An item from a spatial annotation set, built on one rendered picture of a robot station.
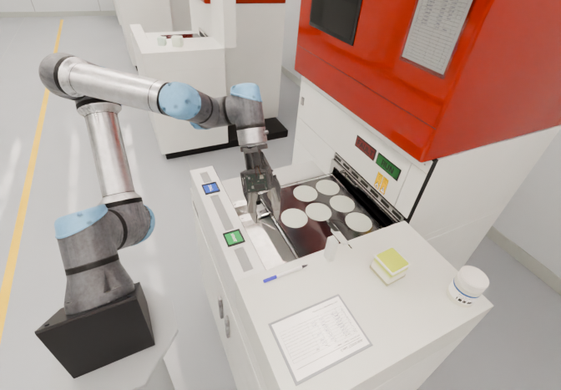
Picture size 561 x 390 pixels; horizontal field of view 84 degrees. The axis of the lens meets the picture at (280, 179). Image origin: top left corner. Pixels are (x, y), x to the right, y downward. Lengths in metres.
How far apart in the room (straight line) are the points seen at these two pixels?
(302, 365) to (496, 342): 1.66
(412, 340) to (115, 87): 0.92
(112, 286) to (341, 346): 0.56
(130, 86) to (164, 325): 0.66
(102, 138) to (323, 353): 0.81
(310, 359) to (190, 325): 1.22
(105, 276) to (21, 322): 1.45
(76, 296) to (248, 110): 0.58
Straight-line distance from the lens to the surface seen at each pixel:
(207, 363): 1.87
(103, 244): 0.88
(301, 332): 0.85
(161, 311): 1.07
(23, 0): 8.84
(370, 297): 0.94
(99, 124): 1.02
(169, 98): 0.71
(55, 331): 0.87
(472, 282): 0.98
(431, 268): 1.08
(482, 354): 2.25
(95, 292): 0.86
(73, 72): 0.91
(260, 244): 1.11
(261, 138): 0.80
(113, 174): 0.99
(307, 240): 1.11
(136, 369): 1.01
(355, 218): 1.23
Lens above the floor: 1.73
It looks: 38 degrees down
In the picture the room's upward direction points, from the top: 5 degrees clockwise
